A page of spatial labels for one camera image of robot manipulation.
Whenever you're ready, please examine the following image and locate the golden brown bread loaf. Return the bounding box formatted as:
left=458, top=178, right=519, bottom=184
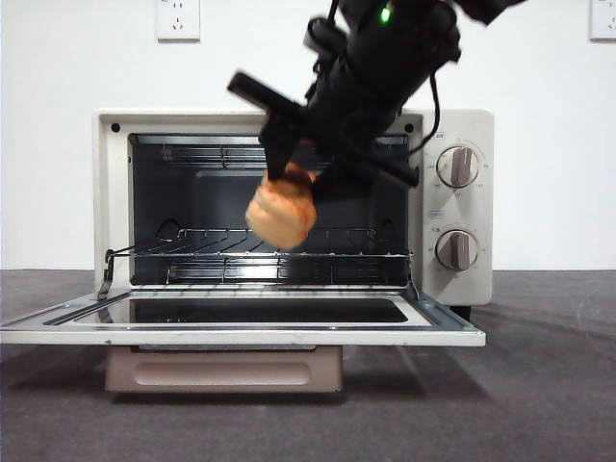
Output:
left=244, top=162, right=320, bottom=250

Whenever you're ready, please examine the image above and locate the glass oven door with handle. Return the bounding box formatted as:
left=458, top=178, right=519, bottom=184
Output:
left=0, top=287, right=488, bottom=394

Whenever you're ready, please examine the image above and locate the beige oven dial knob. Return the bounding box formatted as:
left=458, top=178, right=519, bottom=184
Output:
left=434, top=145, right=481, bottom=190
left=434, top=229, right=480, bottom=272

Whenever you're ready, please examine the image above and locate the cream Toshiba toaster oven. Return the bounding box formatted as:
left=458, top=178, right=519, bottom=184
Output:
left=93, top=108, right=496, bottom=321

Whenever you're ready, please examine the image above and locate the metal wire oven rack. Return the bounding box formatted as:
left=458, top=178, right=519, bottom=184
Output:
left=108, top=227, right=415, bottom=286

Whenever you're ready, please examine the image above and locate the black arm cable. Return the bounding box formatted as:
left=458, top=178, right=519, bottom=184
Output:
left=407, top=71, right=445, bottom=156

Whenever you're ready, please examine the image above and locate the white wall socket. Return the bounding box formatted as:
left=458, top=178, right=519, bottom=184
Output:
left=155, top=0, right=201, bottom=43
left=589, top=0, right=616, bottom=43

